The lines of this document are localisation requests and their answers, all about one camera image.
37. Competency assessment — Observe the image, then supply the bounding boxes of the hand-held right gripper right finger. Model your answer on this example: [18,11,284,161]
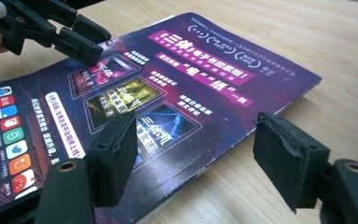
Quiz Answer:
[253,111,332,215]

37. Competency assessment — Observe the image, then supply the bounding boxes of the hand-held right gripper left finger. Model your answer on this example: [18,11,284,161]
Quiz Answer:
[83,110,140,208]

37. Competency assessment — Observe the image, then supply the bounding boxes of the white book with picture grid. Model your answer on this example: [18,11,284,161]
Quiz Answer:
[0,78,323,224]

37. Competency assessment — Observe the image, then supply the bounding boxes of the purple magazine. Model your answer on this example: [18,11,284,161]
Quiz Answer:
[0,11,323,224]

